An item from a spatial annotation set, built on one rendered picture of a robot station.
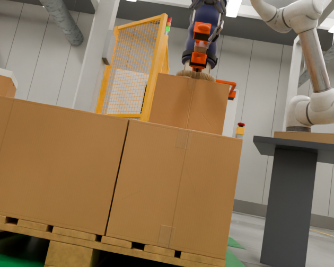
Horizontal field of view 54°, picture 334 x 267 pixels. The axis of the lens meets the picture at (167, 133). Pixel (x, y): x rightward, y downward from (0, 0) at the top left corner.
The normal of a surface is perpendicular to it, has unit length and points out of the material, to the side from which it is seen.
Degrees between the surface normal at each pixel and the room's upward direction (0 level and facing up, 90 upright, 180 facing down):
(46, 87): 90
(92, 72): 90
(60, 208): 90
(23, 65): 90
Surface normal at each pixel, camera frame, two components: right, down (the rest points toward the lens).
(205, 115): -0.02, -0.17
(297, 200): -0.36, -0.22
